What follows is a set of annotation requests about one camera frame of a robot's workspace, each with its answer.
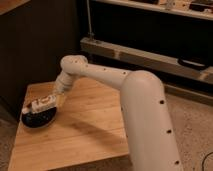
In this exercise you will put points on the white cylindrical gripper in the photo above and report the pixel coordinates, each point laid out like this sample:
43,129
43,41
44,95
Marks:
59,89

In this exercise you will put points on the white plastic bottle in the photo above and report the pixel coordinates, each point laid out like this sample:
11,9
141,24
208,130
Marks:
39,105

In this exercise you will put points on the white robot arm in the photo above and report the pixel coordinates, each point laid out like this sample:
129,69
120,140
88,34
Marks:
148,126

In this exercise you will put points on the black ceramic bowl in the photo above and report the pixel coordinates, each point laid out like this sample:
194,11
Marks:
37,120

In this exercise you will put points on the wooden table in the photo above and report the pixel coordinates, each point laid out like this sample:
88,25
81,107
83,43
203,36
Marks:
87,128

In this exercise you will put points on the vertical metal pole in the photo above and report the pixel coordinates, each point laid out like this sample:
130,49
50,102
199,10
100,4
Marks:
90,30

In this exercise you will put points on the wooden shelf with items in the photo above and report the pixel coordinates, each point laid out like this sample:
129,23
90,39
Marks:
169,8

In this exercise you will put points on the metal beam rail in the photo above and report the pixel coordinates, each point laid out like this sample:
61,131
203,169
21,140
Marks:
145,59

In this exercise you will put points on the black handle on rail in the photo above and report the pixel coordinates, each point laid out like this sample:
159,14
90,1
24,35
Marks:
192,65

